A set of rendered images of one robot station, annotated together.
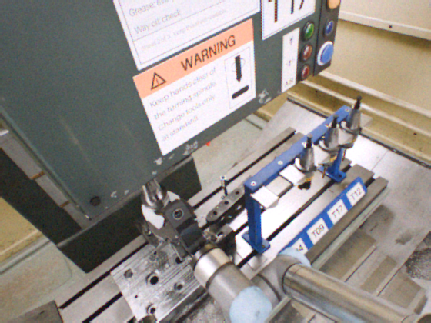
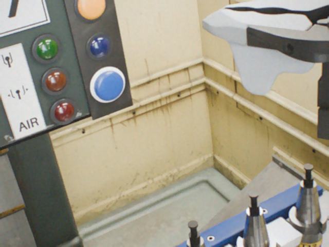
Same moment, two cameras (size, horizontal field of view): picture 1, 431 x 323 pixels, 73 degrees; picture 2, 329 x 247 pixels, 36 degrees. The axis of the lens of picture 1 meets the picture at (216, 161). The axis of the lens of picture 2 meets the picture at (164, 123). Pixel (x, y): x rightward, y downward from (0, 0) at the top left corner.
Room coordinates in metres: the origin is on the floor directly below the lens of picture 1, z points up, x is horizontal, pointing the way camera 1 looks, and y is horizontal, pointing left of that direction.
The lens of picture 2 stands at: (-0.02, -0.31, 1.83)
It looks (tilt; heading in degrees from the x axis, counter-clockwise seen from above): 30 degrees down; 7
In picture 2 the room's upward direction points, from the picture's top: 9 degrees counter-clockwise
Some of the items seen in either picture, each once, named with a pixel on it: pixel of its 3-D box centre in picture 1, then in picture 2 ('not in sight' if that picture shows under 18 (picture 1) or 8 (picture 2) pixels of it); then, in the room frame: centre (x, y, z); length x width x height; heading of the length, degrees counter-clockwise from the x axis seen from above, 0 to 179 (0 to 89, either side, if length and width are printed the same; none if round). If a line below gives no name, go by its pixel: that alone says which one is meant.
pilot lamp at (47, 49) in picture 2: (309, 31); (47, 49); (0.39, -0.16, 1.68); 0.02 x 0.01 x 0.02; 122
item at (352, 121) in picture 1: (354, 115); (308, 199); (0.65, -0.44, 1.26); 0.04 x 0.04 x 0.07
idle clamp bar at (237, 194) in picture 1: (232, 202); not in sight; (0.66, -0.03, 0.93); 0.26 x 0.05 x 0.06; 127
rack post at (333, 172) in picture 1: (338, 147); not in sight; (0.73, -0.46, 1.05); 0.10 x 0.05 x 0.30; 32
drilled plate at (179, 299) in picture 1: (168, 271); not in sight; (0.42, 0.22, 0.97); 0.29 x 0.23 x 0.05; 122
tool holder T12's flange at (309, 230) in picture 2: (351, 127); (307, 220); (0.65, -0.44, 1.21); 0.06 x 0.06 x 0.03
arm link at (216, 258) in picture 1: (214, 266); not in sight; (0.26, 0.05, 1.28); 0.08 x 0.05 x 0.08; 122
